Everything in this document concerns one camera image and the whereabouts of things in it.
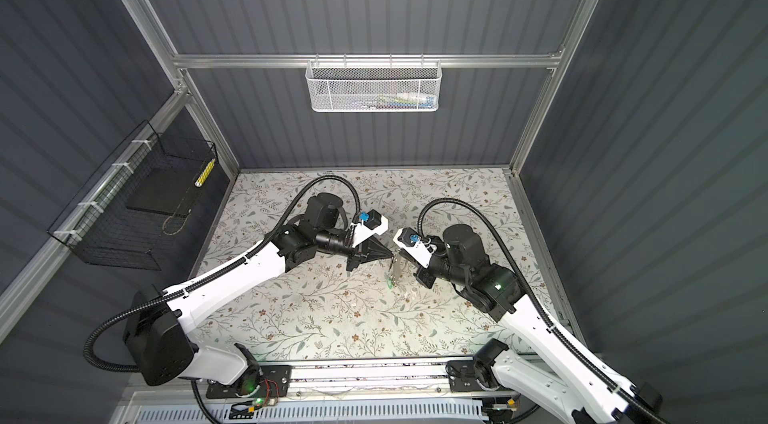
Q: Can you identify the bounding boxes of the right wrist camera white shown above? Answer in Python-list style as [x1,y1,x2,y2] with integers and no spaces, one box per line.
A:
[393,227,437,269]

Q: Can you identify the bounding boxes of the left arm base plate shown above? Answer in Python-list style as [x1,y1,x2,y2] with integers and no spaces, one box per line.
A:
[205,365,292,402]

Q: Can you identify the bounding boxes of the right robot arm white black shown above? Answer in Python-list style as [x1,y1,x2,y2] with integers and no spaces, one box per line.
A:
[394,224,662,423]

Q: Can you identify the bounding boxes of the aluminium mounting rail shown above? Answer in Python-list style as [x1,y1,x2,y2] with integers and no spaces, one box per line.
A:
[125,354,611,405]

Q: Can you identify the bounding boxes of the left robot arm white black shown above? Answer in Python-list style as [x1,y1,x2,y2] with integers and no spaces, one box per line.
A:
[123,193,393,397]

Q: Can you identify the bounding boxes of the yellow marker in basket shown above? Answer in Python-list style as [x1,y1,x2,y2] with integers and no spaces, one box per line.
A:
[194,158,217,188]

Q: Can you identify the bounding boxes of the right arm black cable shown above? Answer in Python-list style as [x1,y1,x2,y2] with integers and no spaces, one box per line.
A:
[416,197,673,424]

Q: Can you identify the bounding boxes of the black pad in basket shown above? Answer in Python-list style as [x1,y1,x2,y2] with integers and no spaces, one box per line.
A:
[126,169,202,217]

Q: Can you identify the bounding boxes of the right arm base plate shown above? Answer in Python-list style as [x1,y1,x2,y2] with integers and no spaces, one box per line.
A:
[445,359,518,395]

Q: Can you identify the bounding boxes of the white slotted cable duct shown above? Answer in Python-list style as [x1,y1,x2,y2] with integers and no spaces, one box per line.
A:
[135,399,488,424]

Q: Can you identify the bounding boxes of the floral table mat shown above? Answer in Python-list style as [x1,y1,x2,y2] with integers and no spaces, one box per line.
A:
[193,168,553,361]

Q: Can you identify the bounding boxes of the grey metal key holder strap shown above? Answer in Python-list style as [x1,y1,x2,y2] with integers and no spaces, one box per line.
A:
[386,253,407,291]

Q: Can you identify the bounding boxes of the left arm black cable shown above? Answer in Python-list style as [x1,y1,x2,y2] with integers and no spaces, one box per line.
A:
[82,174,362,424]

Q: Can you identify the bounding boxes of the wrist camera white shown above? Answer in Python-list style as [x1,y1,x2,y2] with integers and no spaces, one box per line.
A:
[393,227,437,269]
[351,210,389,248]

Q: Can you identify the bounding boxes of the black wire basket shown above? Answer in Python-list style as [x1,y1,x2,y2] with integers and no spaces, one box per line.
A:
[48,126,218,271]

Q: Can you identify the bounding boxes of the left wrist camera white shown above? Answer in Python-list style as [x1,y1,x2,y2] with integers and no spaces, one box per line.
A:
[351,210,389,248]

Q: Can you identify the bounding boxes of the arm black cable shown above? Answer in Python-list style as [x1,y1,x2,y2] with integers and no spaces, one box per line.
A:
[82,174,362,424]
[416,197,673,424]

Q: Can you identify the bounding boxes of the white wire mesh basket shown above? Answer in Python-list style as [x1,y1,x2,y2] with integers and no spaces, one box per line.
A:
[305,62,443,113]

